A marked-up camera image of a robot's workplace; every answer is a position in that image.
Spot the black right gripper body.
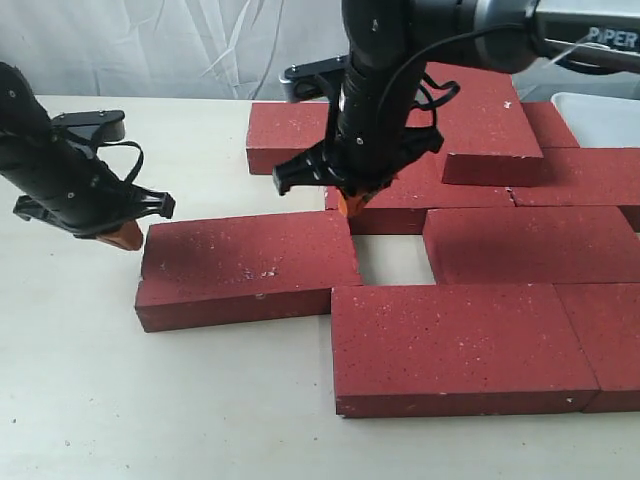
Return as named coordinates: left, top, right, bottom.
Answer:
left=272, top=59, right=444, bottom=196

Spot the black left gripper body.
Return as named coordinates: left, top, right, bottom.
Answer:
left=1, top=135, right=175, bottom=238

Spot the red brick large front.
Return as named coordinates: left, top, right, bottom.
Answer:
left=348, top=155, right=513, bottom=235

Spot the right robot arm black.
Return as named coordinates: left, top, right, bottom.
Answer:
left=272, top=1, right=639, bottom=217

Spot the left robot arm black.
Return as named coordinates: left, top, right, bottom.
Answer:
left=1, top=64, right=175, bottom=251

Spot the red brick under tilted brick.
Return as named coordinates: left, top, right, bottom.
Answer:
left=245, top=102, right=329, bottom=175

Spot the white backdrop cloth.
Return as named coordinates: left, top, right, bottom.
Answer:
left=0, top=0, right=640, bottom=104

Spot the white tray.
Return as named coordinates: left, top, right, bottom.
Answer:
left=551, top=92, right=640, bottom=148

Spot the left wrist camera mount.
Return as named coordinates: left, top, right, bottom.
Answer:
left=51, top=110, right=125, bottom=148

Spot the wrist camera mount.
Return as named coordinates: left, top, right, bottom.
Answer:
left=51, top=110, right=125, bottom=148
left=279, top=55, right=348, bottom=103

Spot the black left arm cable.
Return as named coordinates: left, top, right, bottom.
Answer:
left=89, top=139, right=146, bottom=186

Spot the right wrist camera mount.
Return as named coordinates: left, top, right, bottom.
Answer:
left=279, top=55, right=348, bottom=103

